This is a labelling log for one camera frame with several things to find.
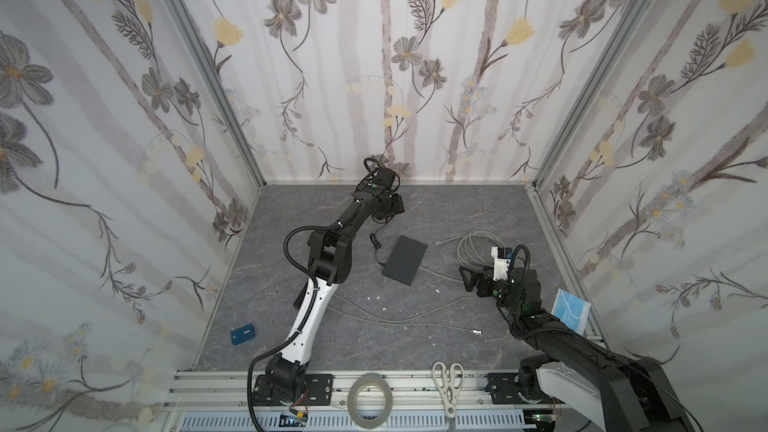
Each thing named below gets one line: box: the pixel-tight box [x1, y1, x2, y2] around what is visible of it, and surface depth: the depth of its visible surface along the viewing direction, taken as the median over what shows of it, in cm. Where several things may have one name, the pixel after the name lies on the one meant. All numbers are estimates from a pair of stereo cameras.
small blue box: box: [231, 324, 256, 345], surface depth 84 cm
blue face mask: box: [551, 288, 591, 336], surface depth 90 cm
